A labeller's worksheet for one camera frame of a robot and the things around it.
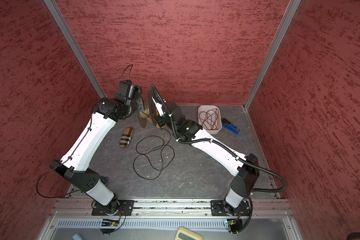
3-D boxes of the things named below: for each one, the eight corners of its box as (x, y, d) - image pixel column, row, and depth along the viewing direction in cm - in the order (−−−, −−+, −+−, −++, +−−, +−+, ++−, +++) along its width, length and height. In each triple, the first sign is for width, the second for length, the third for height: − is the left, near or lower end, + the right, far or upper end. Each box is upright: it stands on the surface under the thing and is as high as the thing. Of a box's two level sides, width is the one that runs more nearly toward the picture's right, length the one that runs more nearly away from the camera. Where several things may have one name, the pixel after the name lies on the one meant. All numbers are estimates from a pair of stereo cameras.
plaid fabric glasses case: (120, 148, 98) (118, 145, 94) (126, 130, 107) (124, 127, 104) (129, 148, 98) (127, 145, 94) (134, 130, 107) (132, 127, 104)
